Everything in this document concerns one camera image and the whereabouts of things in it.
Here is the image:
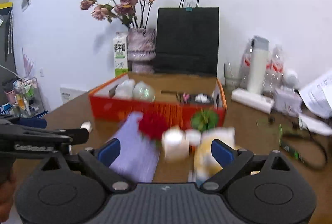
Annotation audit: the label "white tin box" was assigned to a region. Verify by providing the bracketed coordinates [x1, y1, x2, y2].
[273, 86, 303, 117]

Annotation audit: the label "black paper bag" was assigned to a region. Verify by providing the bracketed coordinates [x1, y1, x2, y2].
[153, 0, 220, 77]

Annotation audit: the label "grey cabinet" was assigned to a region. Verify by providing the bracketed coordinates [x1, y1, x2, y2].
[0, 2, 17, 105]

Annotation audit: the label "clear glass cup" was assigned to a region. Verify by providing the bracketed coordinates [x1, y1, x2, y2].
[224, 62, 242, 90]

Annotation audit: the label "yellow plush toy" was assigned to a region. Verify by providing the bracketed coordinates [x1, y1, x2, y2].
[187, 127, 260, 187]

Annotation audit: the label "purple ribbed vase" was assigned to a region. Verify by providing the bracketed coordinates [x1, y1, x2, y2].
[128, 28, 156, 74]

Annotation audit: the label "plastic water bottle left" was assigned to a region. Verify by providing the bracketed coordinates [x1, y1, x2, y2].
[239, 39, 253, 89]

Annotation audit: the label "purple fabric pouch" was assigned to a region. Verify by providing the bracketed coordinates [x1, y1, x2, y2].
[109, 112, 160, 183]

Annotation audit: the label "red cardboard box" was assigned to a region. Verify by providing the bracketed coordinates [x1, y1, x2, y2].
[88, 72, 227, 130]

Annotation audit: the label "plastic water bottle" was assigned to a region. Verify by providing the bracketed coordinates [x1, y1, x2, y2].
[239, 39, 253, 89]
[263, 45, 284, 93]

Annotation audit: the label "black green neckband earphones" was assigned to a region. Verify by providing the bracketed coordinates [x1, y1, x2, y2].
[256, 117, 328, 171]

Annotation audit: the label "white paper stack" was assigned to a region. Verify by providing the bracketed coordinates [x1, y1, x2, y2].
[299, 70, 331, 136]

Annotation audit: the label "white milk carton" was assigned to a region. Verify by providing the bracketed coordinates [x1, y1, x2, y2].
[113, 32, 129, 77]

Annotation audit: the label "red artificial rose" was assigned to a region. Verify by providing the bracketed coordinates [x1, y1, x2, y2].
[138, 113, 169, 146]

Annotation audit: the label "white tissue pack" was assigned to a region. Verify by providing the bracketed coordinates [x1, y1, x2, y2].
[113, 79, 136, 100]

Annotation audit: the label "small white round camera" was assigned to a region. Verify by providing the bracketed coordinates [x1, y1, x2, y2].
[282, 69, 298, 89]

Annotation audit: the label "iridescent plastic bag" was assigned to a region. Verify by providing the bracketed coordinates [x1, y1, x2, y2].
[132, 81, 155, 102]

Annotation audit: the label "white power strip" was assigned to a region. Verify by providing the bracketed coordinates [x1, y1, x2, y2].
[231, 88, 275, 114]

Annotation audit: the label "plastic water bottle right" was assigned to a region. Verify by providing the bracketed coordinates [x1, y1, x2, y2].
[263, 45, 284, 93]

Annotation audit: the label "white thermos bottle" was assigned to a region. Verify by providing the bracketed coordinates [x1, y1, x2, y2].
[247, 36, 269, 95]

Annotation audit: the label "cream jar white lid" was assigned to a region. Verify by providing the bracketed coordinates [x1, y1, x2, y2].
[161, 127, 190, 163]

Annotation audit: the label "wire storage rack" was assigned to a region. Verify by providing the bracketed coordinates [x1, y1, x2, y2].
[2, 77, 48, 118]

